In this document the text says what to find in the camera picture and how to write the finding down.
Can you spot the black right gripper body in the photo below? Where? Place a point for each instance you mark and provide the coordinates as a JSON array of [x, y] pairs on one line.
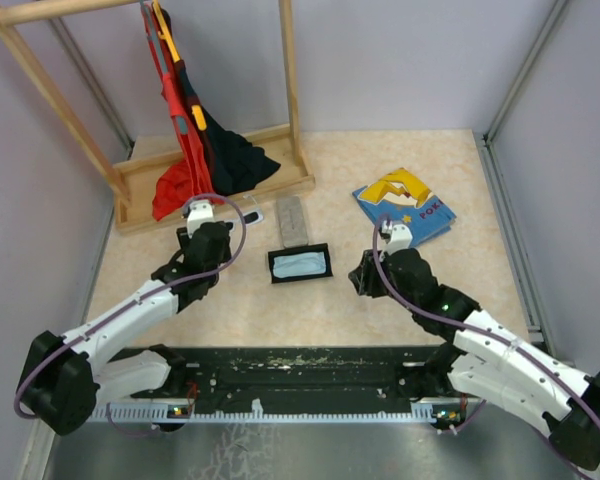
[[372, 282]]

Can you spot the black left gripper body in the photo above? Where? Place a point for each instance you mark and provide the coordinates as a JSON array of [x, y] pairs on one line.
[[184, 239]]

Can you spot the black glasses case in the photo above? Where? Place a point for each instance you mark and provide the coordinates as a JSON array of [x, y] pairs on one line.
[[320, 248]]

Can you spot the red garment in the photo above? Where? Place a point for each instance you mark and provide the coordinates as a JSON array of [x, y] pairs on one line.
[[188, 177]]

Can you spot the light blue lens cloth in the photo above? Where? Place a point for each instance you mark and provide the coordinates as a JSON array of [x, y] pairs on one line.
[[297, 265]]

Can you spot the white sunglasses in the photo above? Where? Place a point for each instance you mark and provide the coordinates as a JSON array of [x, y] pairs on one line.
[[253, 214]]

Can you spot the grey glasses case green lining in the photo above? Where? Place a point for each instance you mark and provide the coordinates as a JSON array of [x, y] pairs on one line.
[[291, 222]]

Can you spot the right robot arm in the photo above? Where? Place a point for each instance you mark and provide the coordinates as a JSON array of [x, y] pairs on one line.
[[484, 359]]

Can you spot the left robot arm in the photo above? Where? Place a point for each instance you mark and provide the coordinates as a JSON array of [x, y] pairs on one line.
[[66, 377]]

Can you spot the wooden clothes rack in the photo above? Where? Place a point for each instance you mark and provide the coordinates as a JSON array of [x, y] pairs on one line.
[[133, 181]]

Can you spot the blue yellow folded cloth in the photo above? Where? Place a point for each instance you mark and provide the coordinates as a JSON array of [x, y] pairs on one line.
[[403, 197]]

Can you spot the black hanging garment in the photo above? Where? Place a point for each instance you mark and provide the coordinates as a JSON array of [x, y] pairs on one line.
[[235, 164]]

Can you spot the grey red clothes hanger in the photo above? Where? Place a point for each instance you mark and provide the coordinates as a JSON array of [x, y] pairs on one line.
[[165, 56]]

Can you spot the yellow clothes hanger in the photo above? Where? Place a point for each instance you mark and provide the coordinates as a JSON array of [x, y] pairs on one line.
[[194, 106]]

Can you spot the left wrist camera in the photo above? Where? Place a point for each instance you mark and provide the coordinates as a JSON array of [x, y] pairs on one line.
[[196, 213]]

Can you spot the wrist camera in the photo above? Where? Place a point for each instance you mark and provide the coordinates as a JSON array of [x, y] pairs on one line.
[[196, 213], [397, 236]]

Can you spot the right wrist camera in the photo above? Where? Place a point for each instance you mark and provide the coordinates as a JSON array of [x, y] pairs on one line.
[[397, 236]]

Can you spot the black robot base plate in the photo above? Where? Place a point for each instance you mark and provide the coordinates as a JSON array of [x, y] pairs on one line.
[[310, 380]]

